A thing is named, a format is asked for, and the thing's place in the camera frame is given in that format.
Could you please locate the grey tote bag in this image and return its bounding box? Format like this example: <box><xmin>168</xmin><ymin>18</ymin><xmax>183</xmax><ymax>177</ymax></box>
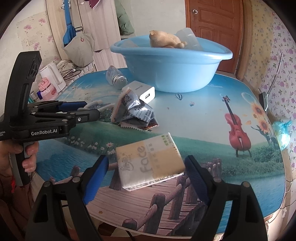
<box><xmin>62</xmin><ymin>32</ymin><xmax>95</xmax><ymax>67</ymax></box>

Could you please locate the white electric kettle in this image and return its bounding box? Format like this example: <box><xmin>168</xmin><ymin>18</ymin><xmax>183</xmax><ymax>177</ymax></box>
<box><xmin>40</xmin><ymin>62</ymin><xmax>66</xmax><ymax>93</ymax></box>

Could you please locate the white plastic hook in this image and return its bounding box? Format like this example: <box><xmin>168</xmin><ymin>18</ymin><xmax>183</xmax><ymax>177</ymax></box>
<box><xmin>78</xmin><ymin>99</ymin><xmax>115</xmax><ymax>111</ymax></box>

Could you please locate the clear glass jar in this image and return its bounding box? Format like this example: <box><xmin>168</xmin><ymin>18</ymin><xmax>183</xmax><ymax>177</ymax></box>
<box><xmin>106</xmin><ymin>65</ymin><xmax>128</xmax><ymax>89</ymax></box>

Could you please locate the brown wooden door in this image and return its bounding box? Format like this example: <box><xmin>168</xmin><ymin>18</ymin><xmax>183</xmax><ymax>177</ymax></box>
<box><xmin>185</xmin><ymin>0</ymin><xmax>243</xmax><ymax>74</ymax></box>

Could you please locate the snack wrapper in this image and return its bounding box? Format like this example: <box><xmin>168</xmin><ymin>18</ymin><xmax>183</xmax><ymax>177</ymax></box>
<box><xmin>110</xmin><ymin>87</ymin><xmax>159</xmax><ymax>131</ymax></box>

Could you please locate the pink water bottle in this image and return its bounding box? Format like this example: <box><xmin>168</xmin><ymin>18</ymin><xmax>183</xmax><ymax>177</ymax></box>
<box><xmin>38</xmin><ymin>77</ymin><xmax>58</xmax><ymax>101</ymax></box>

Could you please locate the light blue plastic basin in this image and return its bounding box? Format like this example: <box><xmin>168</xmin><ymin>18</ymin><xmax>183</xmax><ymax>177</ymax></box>
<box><xmin>110</xmin><ymin>35</ymin><xmax>233</xmax><ymax>93</ymax></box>

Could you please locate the maroon hanging towel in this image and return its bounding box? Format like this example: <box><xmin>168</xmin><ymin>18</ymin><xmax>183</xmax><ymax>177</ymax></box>
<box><xmin>89</xmin><ymin>0</ymin><xmax>100</xmax><ymax>9</ymax></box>

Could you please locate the blue plastic bag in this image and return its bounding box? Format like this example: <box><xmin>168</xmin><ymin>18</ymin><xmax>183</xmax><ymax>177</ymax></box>
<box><xmin>272</xmin><ymin>120</ymin><xmax>292</xmax><ymax>151</ymax></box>

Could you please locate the beige plush dog toy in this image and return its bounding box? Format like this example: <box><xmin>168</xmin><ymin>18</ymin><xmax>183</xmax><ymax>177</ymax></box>
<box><xmin>149</xmin><ymin>30</ymin><xmax>187</xmax><ymax>49</ymax></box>

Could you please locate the white charger box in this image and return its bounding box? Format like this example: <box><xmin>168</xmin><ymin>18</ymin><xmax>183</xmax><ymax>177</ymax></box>
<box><xmin>122</xmin><ymin>81</ymin><xmax>156</xmax><ymax>104</ymax></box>

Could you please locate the clear plastic lid box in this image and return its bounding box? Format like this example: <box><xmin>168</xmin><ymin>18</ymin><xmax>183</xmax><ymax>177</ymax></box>
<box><xmin>176</xmin><ymin>28</ymin><xmax>203</xmax><ymax>51</ymax></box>

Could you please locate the green hanging jacket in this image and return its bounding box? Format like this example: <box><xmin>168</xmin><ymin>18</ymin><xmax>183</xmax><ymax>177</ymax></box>
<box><xmin>114</xmin><ymin>0</ymin><xmax>134</xmax><ymax>36</ymax></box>

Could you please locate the person's left hand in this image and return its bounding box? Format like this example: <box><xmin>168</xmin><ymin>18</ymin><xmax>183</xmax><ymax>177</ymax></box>
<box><xmin>0</xmin><ymin>139</ymin><xmax>40</xmax><ymax>174</ymax></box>

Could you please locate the face tissue pack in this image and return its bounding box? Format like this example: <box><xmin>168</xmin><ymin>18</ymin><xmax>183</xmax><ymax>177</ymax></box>
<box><xmin>115</xmin><ymin>133</ymin><xmax>185</xmax><ymax>191</ymax></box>

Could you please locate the white wooden wardrobe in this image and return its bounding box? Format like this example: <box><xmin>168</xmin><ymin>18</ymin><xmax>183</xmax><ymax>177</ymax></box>
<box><xmin>45</xmin><ymin>0</ymin><xmax>126</xmax><ymax>71</ymax></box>

